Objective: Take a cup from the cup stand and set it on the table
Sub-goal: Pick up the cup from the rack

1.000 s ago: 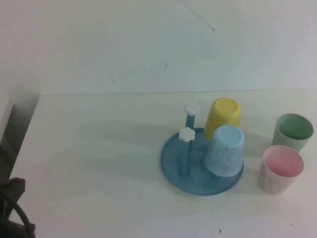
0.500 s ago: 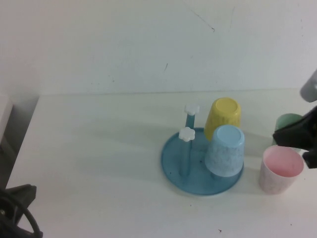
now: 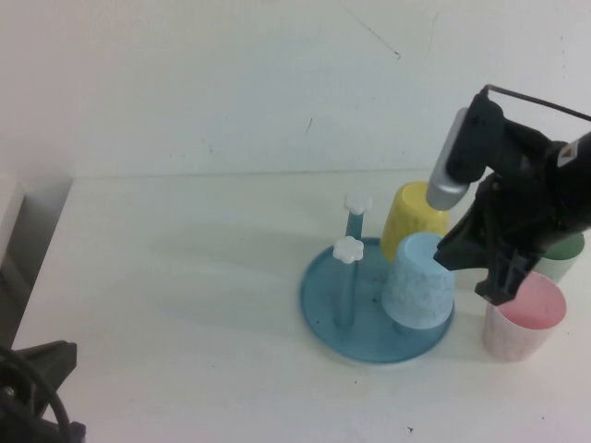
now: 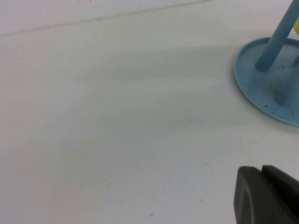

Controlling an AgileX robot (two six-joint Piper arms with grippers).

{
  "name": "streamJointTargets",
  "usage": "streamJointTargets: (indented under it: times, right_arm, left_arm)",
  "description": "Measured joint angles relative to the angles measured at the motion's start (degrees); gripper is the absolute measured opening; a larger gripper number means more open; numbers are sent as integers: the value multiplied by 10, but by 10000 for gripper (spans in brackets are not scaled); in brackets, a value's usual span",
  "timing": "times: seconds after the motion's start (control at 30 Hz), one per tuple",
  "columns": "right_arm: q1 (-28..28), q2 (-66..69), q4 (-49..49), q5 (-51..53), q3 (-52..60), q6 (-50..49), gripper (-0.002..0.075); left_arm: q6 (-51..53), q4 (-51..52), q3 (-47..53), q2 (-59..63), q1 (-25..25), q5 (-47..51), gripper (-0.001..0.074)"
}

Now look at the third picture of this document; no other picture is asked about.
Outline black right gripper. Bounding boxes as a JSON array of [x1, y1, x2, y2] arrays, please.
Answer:
[[432, 119, 581, 306]]

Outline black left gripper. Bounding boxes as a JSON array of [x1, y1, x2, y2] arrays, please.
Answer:
[[13, 340, 78, 412]]

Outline light blue plastic cup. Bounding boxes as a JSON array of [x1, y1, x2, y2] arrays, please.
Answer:
[[380, 232, 456, 331]]

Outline pink plastic cup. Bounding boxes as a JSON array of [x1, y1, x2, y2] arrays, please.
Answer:
[[483, 270, 568, 364]]

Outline green plastic cup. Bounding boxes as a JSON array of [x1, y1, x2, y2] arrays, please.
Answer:
[[534, 230, 586, 286]]

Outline yellow plastic cup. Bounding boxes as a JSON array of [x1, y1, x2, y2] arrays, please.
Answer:
[[380, 181, 452, 264]]

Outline blue cup stand white knobs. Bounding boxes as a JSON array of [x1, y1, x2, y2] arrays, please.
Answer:
[[299, 193, 456, 369]]

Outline white side cabinet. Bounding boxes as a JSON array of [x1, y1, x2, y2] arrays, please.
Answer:
[[0, 173, 27, 278]]

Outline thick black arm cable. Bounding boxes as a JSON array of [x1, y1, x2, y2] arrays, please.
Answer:
[[0, 345, 75, 443]]

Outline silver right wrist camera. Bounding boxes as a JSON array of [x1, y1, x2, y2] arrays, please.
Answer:
[[425, 94, 507, 211]]

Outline thin black camera cable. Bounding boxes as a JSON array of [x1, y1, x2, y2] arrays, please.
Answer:
[[482, 83, 591, 124]]

